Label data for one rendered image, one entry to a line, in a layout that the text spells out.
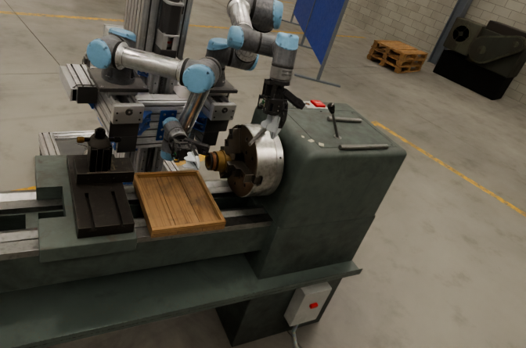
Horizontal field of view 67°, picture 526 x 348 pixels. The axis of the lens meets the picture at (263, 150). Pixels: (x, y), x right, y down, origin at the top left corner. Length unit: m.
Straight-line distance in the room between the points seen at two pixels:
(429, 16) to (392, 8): 1.15
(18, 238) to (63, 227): 0.15
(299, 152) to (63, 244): 0.90
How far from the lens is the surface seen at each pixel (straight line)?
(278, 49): 1.35
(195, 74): 1.63
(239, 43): 1.41
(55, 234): 1.50
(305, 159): 1.59
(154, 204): 1.70
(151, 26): 2.13
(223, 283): 1.92
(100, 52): 1.79
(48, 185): 1.69
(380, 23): 12.98
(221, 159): 1.64
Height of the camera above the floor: 1.96
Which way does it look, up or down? 29 degrees down
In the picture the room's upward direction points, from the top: 18 degrees clockwise
